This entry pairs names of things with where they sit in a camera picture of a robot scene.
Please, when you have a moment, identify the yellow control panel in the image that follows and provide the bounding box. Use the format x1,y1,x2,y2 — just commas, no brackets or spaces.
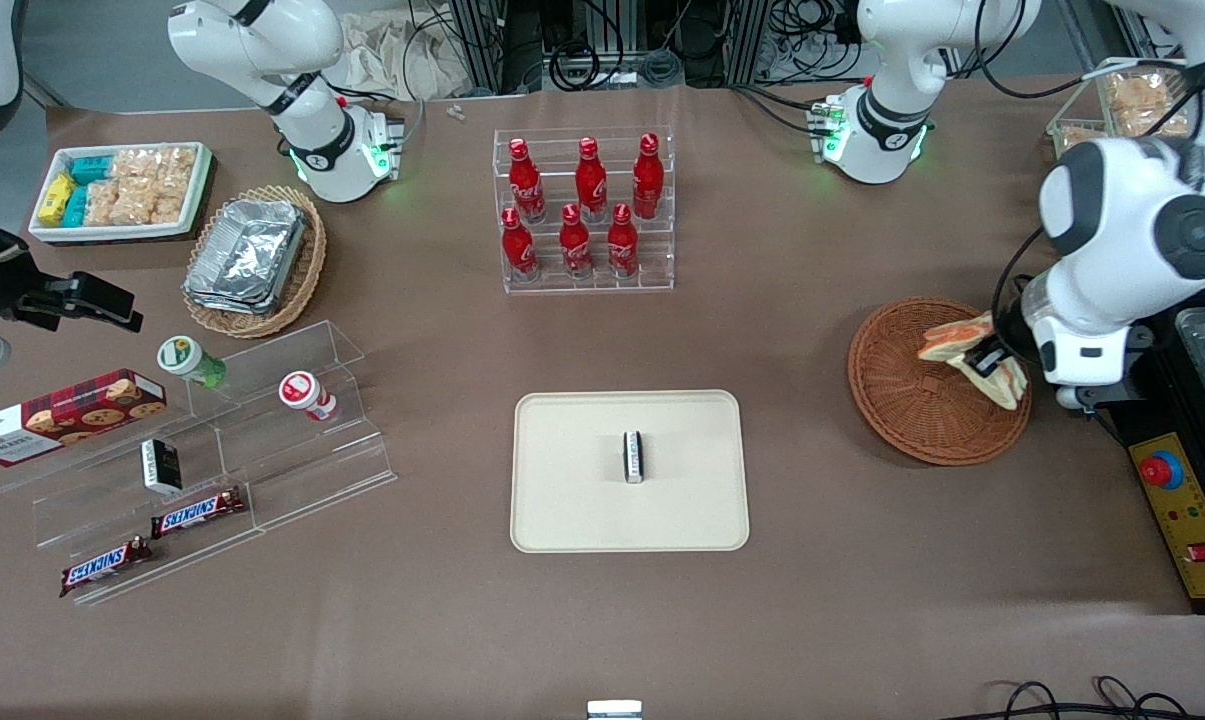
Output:
1129,432,1205,601

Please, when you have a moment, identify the clear acrylic bottle rack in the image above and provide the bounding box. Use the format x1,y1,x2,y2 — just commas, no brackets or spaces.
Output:
492,125,676,295

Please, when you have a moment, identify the beige plastic tray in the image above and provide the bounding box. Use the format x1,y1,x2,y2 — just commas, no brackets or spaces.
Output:
510,390,751,553

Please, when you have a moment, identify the white rectangular bin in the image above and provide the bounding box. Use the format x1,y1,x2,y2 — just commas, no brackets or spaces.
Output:
29,142,213,245

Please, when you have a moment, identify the oval wicker basket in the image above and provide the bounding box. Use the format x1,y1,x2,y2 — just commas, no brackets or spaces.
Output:
182,185,328,339

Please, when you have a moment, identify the beige crumpled cloth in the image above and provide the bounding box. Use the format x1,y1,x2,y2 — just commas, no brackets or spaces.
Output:
347,10,473,101

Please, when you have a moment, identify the red cola bottle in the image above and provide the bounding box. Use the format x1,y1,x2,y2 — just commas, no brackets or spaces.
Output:
574,136,609,223
500,207,540,282
632,133,666,219
507,138,547,223
559,203,594,280
607,203,641,280

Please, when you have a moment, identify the clear acrylic stepped shelf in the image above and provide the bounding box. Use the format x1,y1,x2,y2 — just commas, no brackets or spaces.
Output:
0,320,398,608

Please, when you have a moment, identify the Snickers chocolate bar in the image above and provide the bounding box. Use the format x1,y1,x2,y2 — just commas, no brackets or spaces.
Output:
59,537,153,599
150,487,246,540

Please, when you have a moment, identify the red lidded snack cup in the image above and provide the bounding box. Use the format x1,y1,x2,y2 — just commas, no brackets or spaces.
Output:
278,371,339,422

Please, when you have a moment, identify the green lidded snack cup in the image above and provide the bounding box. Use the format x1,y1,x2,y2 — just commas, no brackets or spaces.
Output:
156,335,228,389

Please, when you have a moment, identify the black appliance housing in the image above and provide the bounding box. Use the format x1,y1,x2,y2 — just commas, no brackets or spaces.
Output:
1127,285,1205,613

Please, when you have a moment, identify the red emergency stop button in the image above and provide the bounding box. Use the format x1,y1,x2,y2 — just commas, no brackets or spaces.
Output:
1140,452,1185,491

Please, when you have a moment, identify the yellow snack packet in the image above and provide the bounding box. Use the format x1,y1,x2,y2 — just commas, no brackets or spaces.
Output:
39,172,73,227

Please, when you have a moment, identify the red tartan cookie box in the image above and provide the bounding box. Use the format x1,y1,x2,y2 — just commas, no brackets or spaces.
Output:
0,368,168,468

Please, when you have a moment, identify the aluminium frame rack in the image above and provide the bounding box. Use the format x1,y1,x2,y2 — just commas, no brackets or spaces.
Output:
447,0,793,96

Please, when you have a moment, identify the white wire rack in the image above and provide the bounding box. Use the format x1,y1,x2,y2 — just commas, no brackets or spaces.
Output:
1047,58,1198,161

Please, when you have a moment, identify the sandwich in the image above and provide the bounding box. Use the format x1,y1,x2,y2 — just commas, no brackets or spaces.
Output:
917,312,1030,412

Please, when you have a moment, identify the stack of foil trays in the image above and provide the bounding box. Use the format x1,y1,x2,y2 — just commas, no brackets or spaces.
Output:
184,198,309,314

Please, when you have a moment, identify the round brown wicker basket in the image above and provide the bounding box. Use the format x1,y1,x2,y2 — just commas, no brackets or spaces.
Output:
847,297,1033,467

